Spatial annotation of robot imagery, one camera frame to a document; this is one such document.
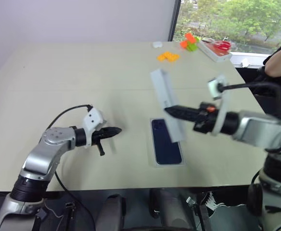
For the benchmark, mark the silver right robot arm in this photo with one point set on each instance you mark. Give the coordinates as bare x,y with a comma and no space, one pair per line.
258,130

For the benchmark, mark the white window sill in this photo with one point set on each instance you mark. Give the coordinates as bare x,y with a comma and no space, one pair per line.
253,57

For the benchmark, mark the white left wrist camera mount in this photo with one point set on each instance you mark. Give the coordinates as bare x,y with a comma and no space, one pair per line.
92,119

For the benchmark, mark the dark rounded grey shape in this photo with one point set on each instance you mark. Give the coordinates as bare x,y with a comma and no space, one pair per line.
169,207
111,211

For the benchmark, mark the metal table leg bracket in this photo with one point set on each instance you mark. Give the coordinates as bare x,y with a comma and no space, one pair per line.
198,214

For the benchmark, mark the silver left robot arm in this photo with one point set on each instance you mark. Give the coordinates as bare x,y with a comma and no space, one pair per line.
42,156

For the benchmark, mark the person's bare forearm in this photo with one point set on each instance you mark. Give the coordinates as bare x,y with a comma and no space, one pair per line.
277,65

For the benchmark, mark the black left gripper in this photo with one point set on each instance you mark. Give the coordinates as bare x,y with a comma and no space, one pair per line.
97,136

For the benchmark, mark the white earbuds case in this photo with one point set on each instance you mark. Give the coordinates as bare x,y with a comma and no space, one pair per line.
157,44

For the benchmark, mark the dark blue smartphone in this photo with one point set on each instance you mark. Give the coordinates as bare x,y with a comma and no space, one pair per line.
167,149
170,165

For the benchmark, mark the orange toy bricks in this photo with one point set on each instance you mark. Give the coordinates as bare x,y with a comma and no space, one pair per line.
189,37

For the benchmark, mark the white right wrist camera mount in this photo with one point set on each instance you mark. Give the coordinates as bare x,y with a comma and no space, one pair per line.
215,86

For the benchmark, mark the small white sill object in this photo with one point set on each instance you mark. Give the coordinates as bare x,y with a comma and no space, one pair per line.
244,63

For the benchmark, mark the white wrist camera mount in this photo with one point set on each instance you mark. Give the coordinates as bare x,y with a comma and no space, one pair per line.
92,119
215,86

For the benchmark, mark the green toy bricks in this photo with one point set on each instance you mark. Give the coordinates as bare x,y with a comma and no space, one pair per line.
193,47

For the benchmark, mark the yellow toy brick cluster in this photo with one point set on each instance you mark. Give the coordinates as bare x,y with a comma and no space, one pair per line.
168,56

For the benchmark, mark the dark window frame post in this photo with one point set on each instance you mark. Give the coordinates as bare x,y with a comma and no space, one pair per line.
174,19

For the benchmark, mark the person's dark clothed body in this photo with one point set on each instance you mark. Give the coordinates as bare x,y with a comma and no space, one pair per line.
263,77

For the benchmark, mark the white and orange box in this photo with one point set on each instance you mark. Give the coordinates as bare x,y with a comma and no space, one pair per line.
215,54

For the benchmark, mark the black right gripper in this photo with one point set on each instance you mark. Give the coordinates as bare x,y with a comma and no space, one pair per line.
205,119

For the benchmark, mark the grey box lid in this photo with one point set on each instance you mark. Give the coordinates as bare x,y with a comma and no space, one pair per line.
165,96

